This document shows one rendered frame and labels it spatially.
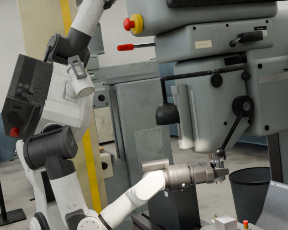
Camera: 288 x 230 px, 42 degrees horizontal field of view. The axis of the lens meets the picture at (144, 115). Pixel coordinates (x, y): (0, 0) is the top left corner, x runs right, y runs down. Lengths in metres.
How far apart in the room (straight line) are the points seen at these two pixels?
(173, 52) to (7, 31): 9.17
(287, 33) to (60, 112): 0.82
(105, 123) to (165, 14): 8.67
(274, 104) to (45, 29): 1.96
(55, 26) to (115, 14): 8.15
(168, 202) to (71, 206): 0.54
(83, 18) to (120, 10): 9.59
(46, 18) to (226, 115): 1.94
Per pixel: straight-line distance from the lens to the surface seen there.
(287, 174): 1.66
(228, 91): 1.24
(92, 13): 1.50
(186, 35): 1.16
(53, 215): 1.69
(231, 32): 1.24
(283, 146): 1.64
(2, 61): 10.16
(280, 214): 1.67
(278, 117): 1.35
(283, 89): 1.36
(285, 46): 1.39
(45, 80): 1.37
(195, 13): 1.16
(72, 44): 1.50
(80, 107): 1.34
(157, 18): 1.13
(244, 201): 3.30
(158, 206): 1.74
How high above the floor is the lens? 1.59
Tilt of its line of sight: 6 degrees down
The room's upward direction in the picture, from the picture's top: 8 degrees counter-clockwise
